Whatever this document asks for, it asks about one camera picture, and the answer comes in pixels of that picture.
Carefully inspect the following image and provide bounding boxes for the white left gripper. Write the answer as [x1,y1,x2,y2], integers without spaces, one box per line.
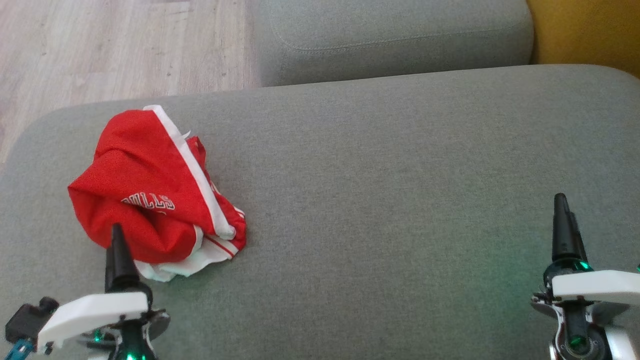
[36,223,172,360]

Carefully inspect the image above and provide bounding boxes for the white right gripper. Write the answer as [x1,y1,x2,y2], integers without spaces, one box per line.
[531,193,640,360]

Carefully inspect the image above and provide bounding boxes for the red basketball shorts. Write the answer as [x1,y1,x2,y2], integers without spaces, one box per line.
[67,104,240,264]

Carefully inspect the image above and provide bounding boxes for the grey sofa seat cushion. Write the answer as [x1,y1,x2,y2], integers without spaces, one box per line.
[0,64,640,360]

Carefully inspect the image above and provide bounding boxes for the yellow pillow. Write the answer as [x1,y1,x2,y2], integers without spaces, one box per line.
[526,0,640,80]

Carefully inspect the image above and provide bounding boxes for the grey sofa back cushion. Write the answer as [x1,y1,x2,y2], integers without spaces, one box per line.
[252,0,535,88]

